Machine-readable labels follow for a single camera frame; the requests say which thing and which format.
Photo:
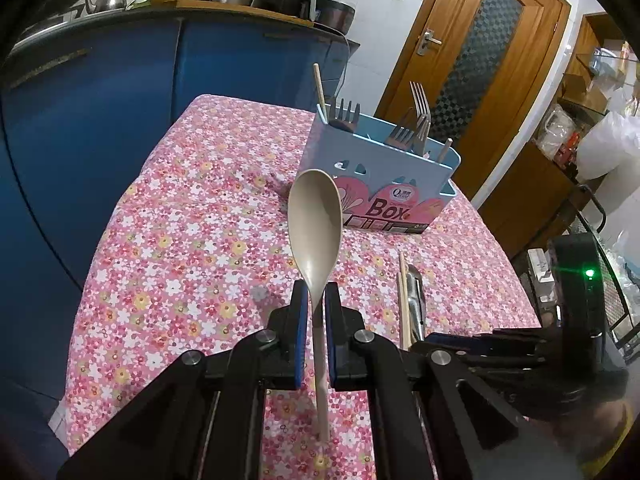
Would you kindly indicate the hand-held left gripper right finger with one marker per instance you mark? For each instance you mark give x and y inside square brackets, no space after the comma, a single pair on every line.
[332,330]

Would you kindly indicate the pink floral tablecloth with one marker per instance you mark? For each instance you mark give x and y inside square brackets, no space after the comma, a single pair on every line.
[200,220]

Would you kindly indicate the light blue utensil holder box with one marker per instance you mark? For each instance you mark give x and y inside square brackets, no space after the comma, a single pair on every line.
[345,185]

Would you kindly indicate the wooden door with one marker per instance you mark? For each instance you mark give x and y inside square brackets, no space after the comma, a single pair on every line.
[465,20]

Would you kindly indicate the dark kitchen countertop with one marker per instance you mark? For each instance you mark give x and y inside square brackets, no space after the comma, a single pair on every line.
[150,14]

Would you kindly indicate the steel fork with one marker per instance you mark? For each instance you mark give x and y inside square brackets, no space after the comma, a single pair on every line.
[345,115]
[420,100]
[402,136]

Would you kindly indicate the large white plastic bag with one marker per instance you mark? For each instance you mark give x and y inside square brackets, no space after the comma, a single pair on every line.
[610,145]

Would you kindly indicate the steel peeler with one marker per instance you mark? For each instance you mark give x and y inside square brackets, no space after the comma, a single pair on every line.
[416,300]

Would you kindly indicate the wooden storage shelf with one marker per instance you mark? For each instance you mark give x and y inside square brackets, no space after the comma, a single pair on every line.
[545,200]

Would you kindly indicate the white plastic object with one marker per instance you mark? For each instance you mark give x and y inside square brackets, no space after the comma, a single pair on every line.
[541,275]

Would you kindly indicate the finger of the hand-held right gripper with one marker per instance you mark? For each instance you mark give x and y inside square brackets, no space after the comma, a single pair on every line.
[500,357]
[465,338]

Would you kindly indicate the clear plastic bag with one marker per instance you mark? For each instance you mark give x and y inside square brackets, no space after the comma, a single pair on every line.
[555,130]

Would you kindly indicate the beige plastic spoon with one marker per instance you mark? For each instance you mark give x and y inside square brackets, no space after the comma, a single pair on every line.
[315,215]

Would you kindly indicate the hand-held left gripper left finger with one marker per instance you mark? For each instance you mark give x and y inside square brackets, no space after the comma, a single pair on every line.
[300,330]

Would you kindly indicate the dark rice cooker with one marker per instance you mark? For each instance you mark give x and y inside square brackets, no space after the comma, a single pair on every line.
[335,15]

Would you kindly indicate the blue base cabinets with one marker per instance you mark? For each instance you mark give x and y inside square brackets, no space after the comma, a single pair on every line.
[100,135]

